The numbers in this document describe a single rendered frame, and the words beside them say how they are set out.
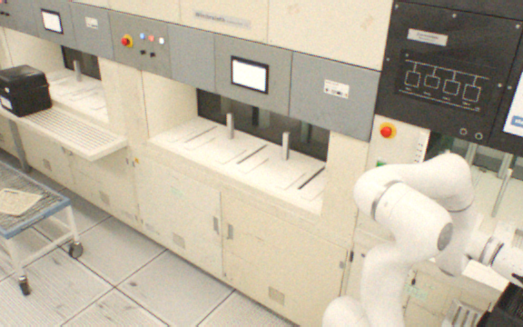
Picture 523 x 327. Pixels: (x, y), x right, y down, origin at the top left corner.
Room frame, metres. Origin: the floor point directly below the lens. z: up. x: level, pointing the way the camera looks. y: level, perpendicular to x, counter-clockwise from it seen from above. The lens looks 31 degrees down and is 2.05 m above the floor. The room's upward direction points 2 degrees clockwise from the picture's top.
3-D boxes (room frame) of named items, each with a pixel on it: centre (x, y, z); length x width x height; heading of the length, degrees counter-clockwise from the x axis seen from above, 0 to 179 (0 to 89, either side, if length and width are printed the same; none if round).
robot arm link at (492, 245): (0.91, -0.62, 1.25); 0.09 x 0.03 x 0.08; 138
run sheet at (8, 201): (2.09, 1.57, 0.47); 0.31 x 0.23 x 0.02; 77
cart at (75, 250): (2.22, 1.70, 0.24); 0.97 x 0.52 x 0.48; 58
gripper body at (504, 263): (0.87, -0.67, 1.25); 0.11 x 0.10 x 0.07; 48
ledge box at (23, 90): (2.72, 1.70, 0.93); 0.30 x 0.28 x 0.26; 53
